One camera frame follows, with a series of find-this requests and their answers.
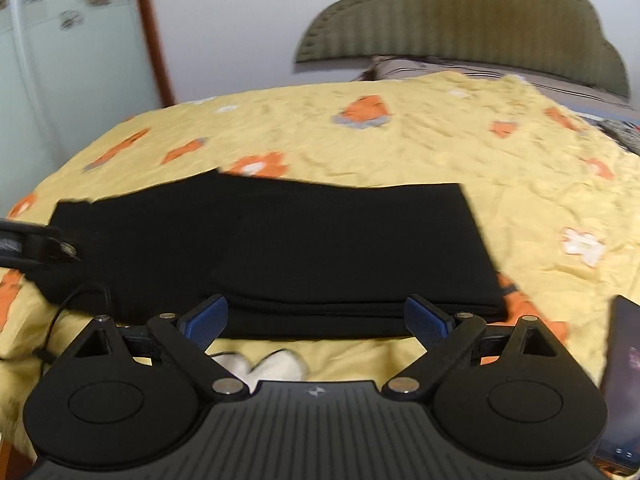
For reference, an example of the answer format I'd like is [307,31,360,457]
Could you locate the black pants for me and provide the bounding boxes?
[30,168,512,339]

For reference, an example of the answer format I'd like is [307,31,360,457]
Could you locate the black cable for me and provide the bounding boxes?
[36,284,116,362]

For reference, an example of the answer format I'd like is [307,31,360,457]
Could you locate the grey striped cloth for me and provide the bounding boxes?
[597,117,640,156]

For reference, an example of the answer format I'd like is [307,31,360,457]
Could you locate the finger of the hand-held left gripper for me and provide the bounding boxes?
[0,217,84,274]

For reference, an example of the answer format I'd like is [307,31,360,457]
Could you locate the olive quilted headboard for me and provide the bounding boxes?
[294,0,631,99]

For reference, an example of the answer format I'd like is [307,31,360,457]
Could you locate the brown wooden door frame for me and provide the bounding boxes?
[131,0,177,109]

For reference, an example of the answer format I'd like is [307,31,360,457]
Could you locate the black smartphone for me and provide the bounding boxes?
[592,295,640,472]

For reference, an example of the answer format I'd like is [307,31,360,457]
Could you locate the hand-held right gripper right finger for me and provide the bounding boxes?
[382,294,577,402]

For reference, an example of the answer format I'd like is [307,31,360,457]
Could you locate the yellow carrot-print blanket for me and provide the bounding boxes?
[0,70,640,462]

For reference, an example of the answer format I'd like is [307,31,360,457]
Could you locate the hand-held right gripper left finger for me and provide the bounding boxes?
[61,294,249,402]

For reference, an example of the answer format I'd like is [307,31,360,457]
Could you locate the frosted flower-print wardrobe door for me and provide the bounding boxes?
[0,0,164,212]

